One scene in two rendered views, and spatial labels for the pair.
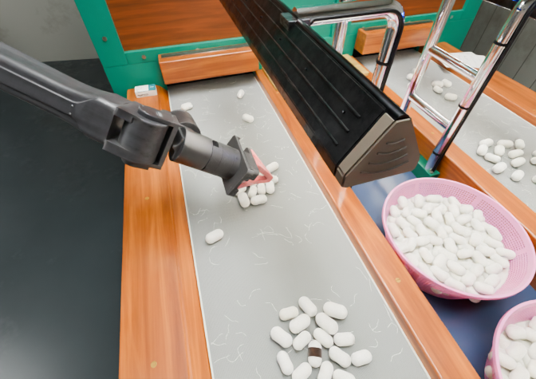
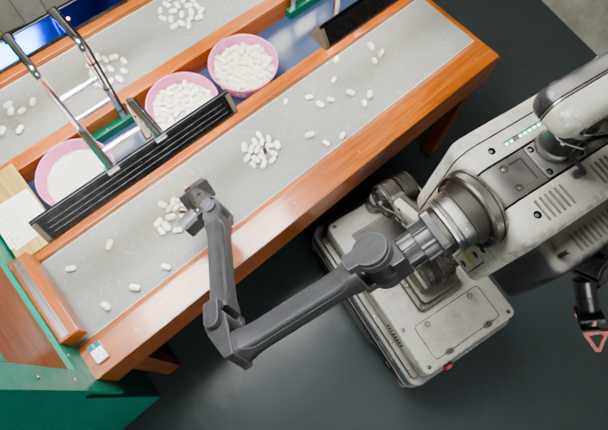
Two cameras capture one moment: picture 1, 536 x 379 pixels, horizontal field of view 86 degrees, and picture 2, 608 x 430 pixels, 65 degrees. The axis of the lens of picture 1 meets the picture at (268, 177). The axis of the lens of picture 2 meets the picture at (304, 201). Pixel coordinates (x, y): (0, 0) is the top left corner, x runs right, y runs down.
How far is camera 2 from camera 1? 128 cm
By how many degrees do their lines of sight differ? 56
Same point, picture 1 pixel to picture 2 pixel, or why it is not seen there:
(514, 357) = (235, 86)
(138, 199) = not seen: hidden behind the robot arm
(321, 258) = (220, 159)
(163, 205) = not seen: hidden behind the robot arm
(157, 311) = (276, 214)
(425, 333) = (241, 112)
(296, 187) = (174, 186)
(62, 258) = not seen: outside the picture
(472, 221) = (168, 95)
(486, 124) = (66, 81)
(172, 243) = (242, 228)
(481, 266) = (197, 93)
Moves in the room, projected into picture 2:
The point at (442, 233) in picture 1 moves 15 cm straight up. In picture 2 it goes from (183, 109) to (174, 83)
